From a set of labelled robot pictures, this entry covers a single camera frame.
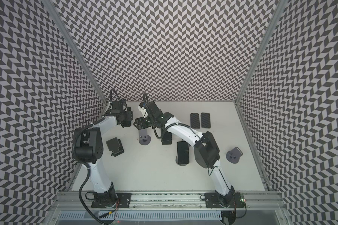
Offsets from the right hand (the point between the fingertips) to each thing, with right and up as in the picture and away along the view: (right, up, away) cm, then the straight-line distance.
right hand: (138, 127), depth 83 cm
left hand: (-13, +8, +18) cm, 23 cm away
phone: (-13, +1, +16) cm, 21 cm away
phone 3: (+27, -15, -3) cm, 31 cm away
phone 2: (+45, +3, +22) cm, 50 cm away
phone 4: (+37, +2, +22) cm, 43 cm away
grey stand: (+1, -9, +8) cm, 12 cm away
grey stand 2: (+23, -23, +5) cm, 33 cm away
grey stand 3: (+57, -17, 0) cm, 59 cm away
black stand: (-15, -12, +2) cm, 19 cm away
